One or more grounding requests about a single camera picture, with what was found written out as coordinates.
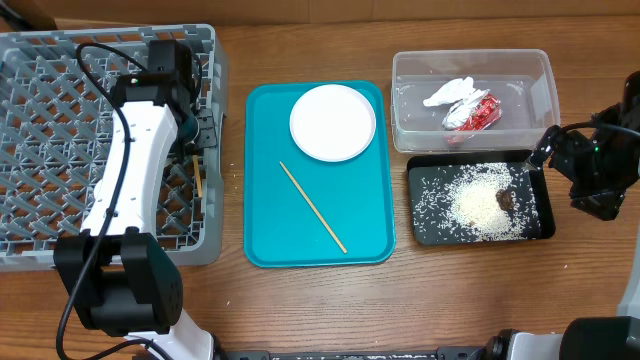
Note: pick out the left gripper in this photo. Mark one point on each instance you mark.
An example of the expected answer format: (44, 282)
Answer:
(203, 133)

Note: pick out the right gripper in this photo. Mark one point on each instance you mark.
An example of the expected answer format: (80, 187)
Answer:
(605, 203)

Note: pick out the wooden chopstick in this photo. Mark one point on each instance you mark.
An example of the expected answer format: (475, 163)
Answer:
(314, 209)
(197, 175)

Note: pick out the brown food scrap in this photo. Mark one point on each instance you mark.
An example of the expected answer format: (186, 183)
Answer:
(505, 200)

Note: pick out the white rice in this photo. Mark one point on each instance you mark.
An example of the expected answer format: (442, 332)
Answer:
(455, 204)

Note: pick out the red snack wrapper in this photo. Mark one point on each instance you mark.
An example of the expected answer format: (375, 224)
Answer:
(470, 116)

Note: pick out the white tissue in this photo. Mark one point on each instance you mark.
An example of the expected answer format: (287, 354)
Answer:
(460, 93)

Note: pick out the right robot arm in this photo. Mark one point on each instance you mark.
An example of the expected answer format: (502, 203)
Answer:
(587, 338)

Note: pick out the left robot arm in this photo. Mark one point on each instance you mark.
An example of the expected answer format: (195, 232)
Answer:
(118, 277)

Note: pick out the black food waste tray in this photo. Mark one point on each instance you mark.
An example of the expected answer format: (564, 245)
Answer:
(537, 177)

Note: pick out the clear plastic waste bin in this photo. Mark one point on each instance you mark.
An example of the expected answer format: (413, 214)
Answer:
(521, 79)

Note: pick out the teal plastic serving tray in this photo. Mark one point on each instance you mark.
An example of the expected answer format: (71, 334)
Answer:
(355, 196)

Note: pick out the large white round plate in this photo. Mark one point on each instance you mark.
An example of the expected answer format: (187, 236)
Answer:
(332, 123)

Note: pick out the grey plastic dish rack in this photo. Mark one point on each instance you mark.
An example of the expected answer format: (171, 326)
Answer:
(56, 132)

